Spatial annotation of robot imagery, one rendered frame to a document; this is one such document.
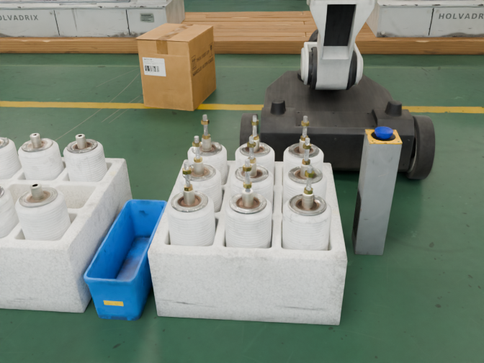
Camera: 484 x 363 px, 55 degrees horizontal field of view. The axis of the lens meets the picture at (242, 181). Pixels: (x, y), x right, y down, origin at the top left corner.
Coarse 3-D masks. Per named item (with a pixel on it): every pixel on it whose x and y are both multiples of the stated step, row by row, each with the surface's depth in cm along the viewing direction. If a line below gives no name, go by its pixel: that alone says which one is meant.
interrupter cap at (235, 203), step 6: (234, 198) 93; (240, 198) 93; (258, 198) 93; (264, 198) 93; (234, 204) 92; (240, 204) 92; (258, 204) 92; (264, 204) 91; (234, 210) 90; (240, 210) 90; (246, 210) 90; (252, 210) 90; (258, 210) 89
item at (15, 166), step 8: (8, 144) 118; (0, 152) 115; (8, 152) 117; (16, 152) 121; (0, 160) 116; (8, 160) 117; (16, 160) 120; (0, 168) 117; (8, 168) 118; (16, 168) 120; (0, 176) 118; (8, 176) 119
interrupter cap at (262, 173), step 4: (240, 168) 104; (256, 168) 104; (260, 168) 104; (264, 168) 104; (236, 172) 102; (240, 172) 102; (244, 172) 103; (256, 172) 103; (260, 172) 102; (264, 172) 102; (268, 172) 102; (236, 176) 101; (240, 176) 101; (244, 176) 101; (252, 176) 101; (256, 176) 101; (260, 176) 101; (264, 176) 101; (240, 180) 100; (244, 180) 99; (252, 180) 99; (256, 180) 99; (260, 180) 99
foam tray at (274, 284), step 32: (224, 192) 111; (160, 224) 99; (224, 224) 98; (160, 256) 91; (192, 256) 90; (224, 256) 90; (256, 256) 89; (288, 256) 89; (320, 256) 89; (160, 288) 96; (192, 288) 95; (224, 288) 94; (256, 288) 93; (288, 288) 93; (320, 288) 92; (256, 320) 98; (288, 320) 97; (320, 320) 96
